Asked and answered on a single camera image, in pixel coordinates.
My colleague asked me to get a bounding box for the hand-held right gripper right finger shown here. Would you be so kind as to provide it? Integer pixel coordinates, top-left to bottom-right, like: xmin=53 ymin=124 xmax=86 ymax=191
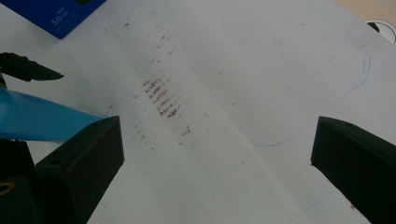
xmin=310 ymin=116 xmax=396 ymax=224

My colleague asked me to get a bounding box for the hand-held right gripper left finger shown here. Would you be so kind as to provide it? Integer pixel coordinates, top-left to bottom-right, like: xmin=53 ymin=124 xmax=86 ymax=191
xmin=34 ymin=115 xmax=125 ymax=224

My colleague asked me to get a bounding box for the blue cardboard box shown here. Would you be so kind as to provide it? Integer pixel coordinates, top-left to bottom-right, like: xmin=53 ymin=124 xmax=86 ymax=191
xmin=0 ymin=0 xmax=107 ymax=40

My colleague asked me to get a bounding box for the white round object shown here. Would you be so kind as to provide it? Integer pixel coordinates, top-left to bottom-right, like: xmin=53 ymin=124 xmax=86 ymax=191
xmin=364 ymin=19 xmax=396 ymax=46

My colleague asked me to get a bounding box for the white paper sheet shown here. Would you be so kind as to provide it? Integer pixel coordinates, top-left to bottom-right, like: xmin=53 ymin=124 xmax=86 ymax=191
xmin=0 ymin=0 xmax=396 ymax=224

